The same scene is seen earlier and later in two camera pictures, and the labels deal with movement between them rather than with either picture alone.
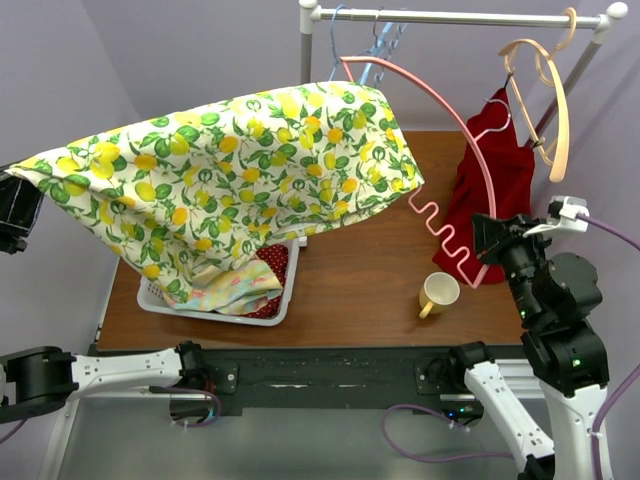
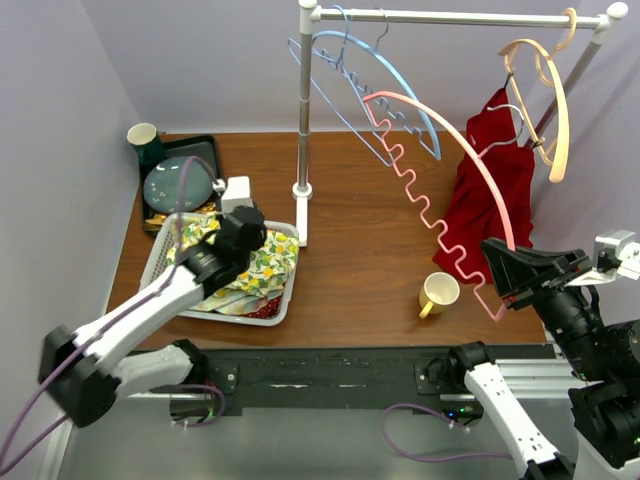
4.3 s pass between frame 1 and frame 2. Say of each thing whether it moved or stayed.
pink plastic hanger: moved
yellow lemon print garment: moved
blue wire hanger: moved
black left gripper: moved
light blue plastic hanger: moved
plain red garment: stayed
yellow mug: stayed
